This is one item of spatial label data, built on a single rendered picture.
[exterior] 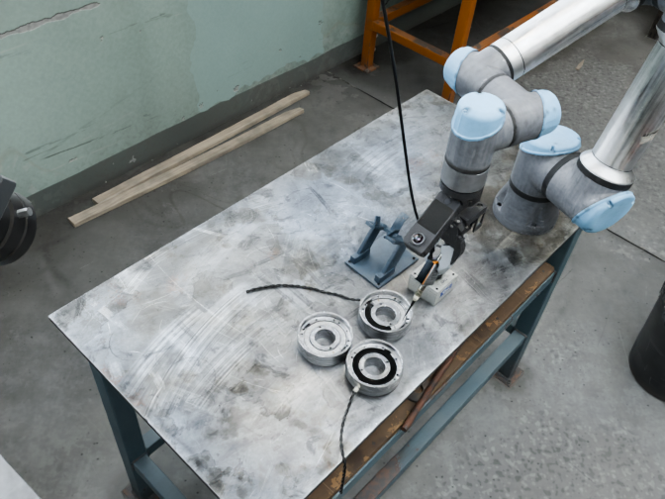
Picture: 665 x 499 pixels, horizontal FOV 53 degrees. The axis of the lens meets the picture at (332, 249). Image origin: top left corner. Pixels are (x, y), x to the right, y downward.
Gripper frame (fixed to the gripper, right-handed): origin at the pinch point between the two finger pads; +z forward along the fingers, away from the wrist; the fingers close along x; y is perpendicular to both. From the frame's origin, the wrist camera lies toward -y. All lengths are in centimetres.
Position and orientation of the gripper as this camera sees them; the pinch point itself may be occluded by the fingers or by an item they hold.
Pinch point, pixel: (432, 266)
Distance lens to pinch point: 126.2
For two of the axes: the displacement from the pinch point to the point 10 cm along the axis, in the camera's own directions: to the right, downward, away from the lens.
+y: 7.1, -4.7, 5.2
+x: -7.0, -5.5, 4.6
